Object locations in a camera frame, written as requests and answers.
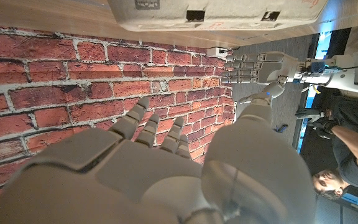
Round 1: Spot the grey cardboard egg carton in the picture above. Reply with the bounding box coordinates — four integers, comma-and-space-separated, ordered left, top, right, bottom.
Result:
107, 0, 329, 32

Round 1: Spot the black teleoperation glove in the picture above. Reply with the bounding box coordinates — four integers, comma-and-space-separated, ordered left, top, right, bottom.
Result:
295, 107, 341, 140

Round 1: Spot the red brick print backdrop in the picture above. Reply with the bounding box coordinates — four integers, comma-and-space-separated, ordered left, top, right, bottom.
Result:
0, 23, 236, 202

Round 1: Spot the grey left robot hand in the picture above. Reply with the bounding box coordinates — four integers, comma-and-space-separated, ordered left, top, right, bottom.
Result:
221, 50, 300, 105

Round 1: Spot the white power strip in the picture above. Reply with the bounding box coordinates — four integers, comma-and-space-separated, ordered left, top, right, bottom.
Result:
206, 46, 227, 58

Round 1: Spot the bare person forearm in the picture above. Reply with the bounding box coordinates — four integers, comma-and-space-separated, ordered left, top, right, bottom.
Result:
331, 124, 358, 175

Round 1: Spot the person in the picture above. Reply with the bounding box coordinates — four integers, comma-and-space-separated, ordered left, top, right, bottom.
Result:
295, 93, 358, 200

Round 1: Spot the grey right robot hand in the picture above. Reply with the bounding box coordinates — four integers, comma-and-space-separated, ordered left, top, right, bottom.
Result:
0, 97, 319, 224

